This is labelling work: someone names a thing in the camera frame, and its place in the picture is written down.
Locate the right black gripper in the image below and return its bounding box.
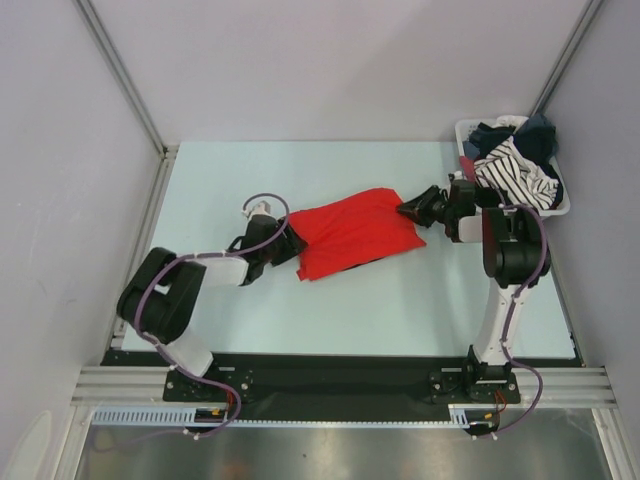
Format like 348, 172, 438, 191
396, 184, 455, 228

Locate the red tank top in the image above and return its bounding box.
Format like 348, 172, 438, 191
289, 187, 426, 281

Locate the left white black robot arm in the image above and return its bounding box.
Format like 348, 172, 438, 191
116, 214, 307, 400

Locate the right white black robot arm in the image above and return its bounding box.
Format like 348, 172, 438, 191
396, 179, 551, 405

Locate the pink garment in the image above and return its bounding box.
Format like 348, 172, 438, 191
459, 156, 476, 182

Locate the striped white black garment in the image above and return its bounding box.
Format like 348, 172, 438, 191
474, 137, 561, 210

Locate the white laundry basket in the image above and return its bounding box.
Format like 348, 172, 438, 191
454, 118, 571, 218

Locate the white garment in basket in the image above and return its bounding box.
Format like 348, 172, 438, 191
493, 115, 529, 131

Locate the blue denim garment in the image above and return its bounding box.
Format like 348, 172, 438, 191
464, 114, 558, 165

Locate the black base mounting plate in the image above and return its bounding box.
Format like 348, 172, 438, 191
99, 349, 586, 424

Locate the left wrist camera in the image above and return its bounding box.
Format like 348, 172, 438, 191
243, 201, 272, 220

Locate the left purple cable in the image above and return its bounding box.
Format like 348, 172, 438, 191
137, 193, 292, 441

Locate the grey slotted cable duct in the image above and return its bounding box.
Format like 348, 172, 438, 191
91, 405, 497, 431

